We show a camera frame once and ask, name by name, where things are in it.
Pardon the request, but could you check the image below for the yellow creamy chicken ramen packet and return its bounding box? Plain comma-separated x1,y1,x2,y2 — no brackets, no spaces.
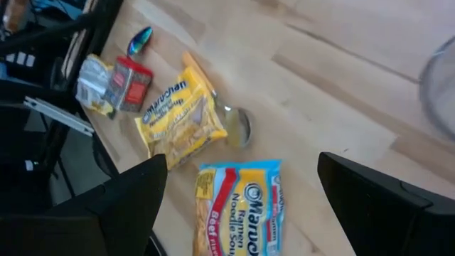
134,65,229,171

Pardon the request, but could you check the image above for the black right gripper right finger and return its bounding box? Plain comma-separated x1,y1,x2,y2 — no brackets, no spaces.
317,151,455,256

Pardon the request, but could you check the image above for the white and yellow food packet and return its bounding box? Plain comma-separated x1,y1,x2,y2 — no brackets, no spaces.
74,53,117,121

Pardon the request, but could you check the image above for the white metal bar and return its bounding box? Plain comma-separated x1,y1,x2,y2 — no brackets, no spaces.
22,95,95,138

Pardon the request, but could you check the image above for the clear plastic bin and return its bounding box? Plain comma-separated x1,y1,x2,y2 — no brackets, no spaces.
418,34,455,142

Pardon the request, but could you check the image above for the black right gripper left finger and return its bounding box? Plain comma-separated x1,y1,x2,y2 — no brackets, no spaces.
0,153,168,256

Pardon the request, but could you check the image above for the blue beef ramen packet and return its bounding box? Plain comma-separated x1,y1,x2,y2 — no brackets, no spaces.
193,159,285,256

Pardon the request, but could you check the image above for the spoon with orange handle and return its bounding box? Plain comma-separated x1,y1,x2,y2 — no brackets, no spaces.
181,50,254,149

